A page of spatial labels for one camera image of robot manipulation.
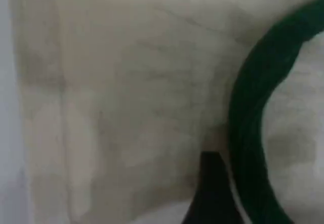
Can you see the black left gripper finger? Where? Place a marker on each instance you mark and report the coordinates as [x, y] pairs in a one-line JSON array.
[[212, 198]]

